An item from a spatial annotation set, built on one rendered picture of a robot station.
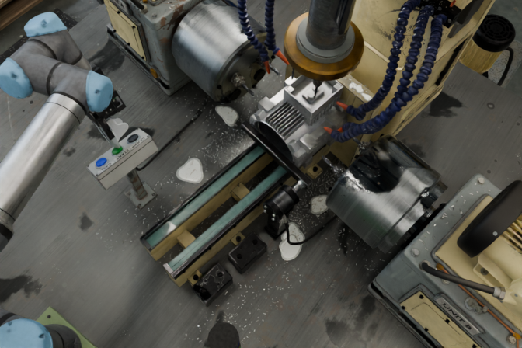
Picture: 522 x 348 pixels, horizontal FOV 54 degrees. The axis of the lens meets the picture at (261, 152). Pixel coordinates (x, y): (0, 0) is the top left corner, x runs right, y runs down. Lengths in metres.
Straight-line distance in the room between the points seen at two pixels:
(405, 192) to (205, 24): 0.68
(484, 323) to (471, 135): 0.77
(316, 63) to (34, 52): 0.58
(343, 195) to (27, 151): 0.70
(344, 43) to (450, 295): 0.58
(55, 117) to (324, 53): 0.56
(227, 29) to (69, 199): 0.69
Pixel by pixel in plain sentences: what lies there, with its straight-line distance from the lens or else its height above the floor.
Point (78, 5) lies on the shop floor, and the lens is 3.17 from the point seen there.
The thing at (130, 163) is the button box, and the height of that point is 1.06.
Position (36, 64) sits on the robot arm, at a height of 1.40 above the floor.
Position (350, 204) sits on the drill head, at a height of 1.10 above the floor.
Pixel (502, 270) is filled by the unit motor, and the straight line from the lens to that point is 1.13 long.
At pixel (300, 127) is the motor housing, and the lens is 1.32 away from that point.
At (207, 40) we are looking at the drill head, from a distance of 1.40.
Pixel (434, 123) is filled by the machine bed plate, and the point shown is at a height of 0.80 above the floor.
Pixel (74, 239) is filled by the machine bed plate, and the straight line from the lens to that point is 1.58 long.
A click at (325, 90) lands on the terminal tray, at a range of 1.36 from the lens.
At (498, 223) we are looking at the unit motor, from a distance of 1.04.
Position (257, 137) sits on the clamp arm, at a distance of 1.37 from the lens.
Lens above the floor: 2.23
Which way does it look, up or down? 63 degrees down
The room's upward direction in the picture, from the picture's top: 4 degrees clockwise
